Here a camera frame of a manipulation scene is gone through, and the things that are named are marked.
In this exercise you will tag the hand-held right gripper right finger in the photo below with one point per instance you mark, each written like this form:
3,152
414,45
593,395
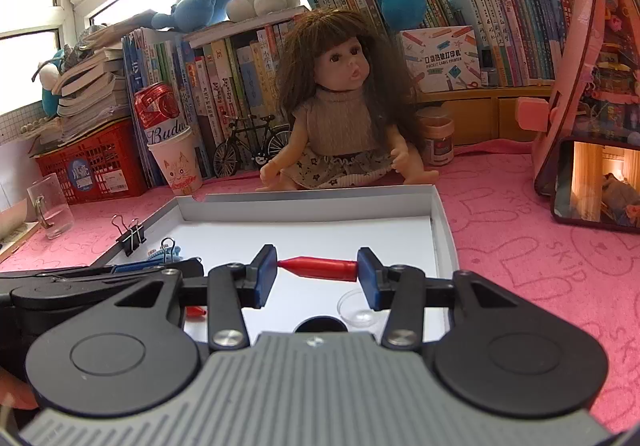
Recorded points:
371,278

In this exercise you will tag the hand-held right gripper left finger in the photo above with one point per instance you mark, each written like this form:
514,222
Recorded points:
265,276

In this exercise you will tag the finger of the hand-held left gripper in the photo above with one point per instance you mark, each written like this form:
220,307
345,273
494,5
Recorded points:
145,268

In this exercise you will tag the light blue patterned clip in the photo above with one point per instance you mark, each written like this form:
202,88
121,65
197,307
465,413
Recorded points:
167,254

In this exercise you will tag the clear plastic cap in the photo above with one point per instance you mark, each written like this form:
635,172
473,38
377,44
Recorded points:
360,311

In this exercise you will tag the long red crayon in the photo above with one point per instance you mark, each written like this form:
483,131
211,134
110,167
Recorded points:
320,268

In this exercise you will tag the short red crayon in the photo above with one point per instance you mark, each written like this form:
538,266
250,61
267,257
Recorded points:
196,312

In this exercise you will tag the black round cap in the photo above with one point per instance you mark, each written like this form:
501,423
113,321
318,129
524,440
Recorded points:
320,325

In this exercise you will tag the white cardboard box tray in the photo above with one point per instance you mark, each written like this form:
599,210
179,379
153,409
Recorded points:
310,211

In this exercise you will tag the person's left hand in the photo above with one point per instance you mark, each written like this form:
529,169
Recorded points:
15,391

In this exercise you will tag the black binder clip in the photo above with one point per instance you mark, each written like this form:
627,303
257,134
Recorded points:
131,238

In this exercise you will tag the beige paper pad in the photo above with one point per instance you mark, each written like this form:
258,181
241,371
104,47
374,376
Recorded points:
15,241

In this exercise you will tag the clear glass mug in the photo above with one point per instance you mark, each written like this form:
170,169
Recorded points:
50,208

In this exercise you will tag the white cat paper cup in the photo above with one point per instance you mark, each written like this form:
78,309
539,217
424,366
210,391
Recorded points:
177,166

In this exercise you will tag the large red plastic basket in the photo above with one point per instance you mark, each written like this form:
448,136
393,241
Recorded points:
110,166

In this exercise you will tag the miniature black bicycle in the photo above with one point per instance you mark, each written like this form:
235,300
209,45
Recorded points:
235,151

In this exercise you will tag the pink printed cloth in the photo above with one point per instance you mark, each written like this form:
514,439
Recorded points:
500,251

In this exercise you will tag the brown-haired doll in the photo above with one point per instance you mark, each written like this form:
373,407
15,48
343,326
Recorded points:
345,126

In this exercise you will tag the small glass jar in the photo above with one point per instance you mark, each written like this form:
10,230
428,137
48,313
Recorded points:
437,138

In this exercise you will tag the red beer can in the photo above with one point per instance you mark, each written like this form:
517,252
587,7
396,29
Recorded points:
157,111

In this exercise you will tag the pile of stacked books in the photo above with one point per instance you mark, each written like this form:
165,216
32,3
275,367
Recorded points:
95,91

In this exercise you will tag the wooden shelf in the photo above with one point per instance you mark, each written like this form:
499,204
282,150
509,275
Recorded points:
475,118

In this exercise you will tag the row of upright books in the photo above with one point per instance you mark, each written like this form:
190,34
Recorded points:
225,76

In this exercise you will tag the small blue white plush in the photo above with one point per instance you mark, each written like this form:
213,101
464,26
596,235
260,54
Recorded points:
52,86

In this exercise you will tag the printed cardboard box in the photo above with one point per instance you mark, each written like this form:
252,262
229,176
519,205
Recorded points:
440,61

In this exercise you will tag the black smartphone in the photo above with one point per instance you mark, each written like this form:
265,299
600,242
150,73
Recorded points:
600,186

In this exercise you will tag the blue elephant plush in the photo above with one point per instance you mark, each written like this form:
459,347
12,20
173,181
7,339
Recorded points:
195,1

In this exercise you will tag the row of blue-spined books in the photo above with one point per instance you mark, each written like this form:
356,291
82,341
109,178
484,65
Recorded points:
515,26

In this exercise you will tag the pink triangular dollhouse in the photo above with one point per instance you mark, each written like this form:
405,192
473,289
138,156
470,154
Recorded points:
585,76

